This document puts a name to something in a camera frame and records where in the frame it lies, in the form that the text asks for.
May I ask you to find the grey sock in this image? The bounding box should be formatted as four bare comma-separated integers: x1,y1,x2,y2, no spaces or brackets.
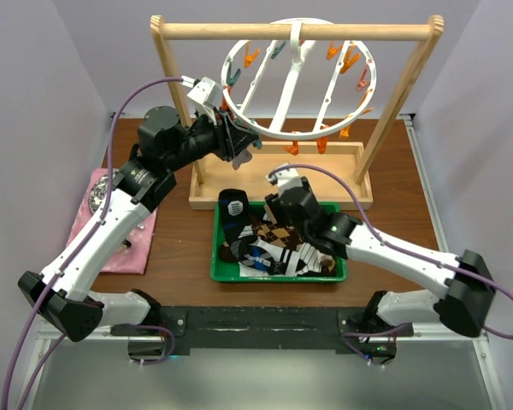
232,149,253,171

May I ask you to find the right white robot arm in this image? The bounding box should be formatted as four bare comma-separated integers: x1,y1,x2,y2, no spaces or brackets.
265,187,496,337

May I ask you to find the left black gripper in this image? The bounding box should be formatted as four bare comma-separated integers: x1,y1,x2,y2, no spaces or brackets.
166,104,259,172

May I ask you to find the green plastic bin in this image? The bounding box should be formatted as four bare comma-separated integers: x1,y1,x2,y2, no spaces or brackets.
210,205,348,284

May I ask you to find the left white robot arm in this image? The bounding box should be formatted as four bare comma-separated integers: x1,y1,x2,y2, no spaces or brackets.
18,106,260,342

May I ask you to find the pink cloth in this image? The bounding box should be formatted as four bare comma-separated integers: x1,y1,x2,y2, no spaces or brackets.
67,167,157,274

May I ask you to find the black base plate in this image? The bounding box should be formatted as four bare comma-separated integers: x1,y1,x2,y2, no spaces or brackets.
109,305,415,358

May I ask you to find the wooden hanger rack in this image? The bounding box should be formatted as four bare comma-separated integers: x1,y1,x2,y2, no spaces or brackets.
149,14,445,211

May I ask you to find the blue patterned plate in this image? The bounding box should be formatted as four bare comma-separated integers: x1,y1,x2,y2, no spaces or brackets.
87,172,109,214

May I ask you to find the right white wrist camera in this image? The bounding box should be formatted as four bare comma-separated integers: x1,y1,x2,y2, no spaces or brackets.
266,163,304,196

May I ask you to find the black blue sports sock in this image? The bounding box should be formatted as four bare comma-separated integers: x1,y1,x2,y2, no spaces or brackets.
218,189,286,276

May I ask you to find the white black striped sock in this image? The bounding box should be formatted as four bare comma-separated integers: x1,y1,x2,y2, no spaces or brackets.
295,243,336,277

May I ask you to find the white round clip hanger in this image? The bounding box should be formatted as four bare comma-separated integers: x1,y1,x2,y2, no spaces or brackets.
221,17,377,155

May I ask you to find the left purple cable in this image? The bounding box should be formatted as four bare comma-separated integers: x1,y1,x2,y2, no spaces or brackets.
0,79,187,410

